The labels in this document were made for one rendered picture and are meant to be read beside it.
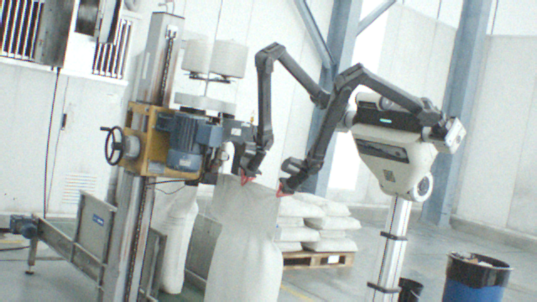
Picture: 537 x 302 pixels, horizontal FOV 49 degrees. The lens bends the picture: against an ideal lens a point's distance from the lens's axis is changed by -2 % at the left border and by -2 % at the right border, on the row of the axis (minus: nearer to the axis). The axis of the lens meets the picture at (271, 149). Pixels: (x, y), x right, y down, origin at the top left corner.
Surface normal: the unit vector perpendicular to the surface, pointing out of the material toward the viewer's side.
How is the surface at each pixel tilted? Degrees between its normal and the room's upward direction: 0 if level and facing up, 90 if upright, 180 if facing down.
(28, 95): 90
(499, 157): 90
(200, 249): 90
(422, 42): 90
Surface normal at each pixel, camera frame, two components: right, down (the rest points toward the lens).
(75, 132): 0.64, 0.16
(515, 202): -0.75, -0.11
